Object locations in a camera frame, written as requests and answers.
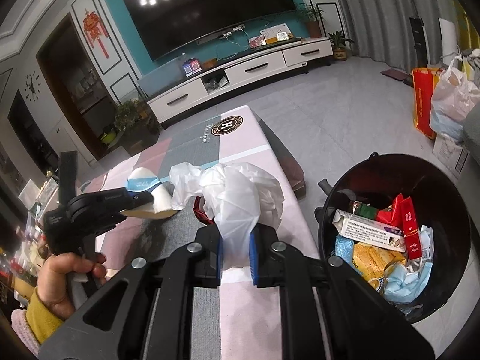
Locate red cigarette carton box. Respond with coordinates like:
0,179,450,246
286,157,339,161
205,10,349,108
375,194,422,260

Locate white tv cabinet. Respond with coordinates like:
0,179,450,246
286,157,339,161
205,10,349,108
147,37,333,124

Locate grey sofa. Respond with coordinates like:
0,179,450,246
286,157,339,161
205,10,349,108
463,102,480,164

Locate pink white plastic bag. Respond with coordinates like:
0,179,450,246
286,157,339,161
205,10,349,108
430,55,479,143

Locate black upright vacuum cleaner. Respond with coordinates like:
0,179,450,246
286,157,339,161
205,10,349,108
409,0,430,68

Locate yellow chips bag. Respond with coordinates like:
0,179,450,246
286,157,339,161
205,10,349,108
352,242,407,283

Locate green wafer snack bag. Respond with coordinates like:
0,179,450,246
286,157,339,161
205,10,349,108
350,201,378,220

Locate wall clock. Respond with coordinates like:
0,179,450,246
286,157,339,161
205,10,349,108
25,71,41,102

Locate grey window curtains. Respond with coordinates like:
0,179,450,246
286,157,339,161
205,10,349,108
338,0,459,72

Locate dark planter with plants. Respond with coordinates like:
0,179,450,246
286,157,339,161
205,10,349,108
114,98,161,156

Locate red chinese knot decoration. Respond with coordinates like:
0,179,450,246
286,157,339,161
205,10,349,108
83,10,110,59

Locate red orange shopping bag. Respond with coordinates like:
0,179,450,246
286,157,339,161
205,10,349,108
412,67,444,140

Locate black round trash bin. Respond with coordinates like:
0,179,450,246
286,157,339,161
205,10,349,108
316,153,471,323

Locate large black television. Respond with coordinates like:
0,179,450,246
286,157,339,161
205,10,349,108
124,0,295,60

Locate potted plant by cabinet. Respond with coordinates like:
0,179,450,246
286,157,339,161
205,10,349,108
329,30,354,62

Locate red snack wrapper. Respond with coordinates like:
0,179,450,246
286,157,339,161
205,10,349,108
193,197,215,226

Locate potted plant on cabinet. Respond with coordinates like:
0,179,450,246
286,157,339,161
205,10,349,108
295,2,323,38

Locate white paper roll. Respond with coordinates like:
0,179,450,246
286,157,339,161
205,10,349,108
439,18,458,66

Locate plaid table cloth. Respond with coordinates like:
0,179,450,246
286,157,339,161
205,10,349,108
89,106,318,359

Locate white blue ointment box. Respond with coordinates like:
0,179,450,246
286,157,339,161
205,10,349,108
332,210,406,253

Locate person's left hand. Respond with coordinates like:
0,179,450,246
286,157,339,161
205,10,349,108
37,253,107,320

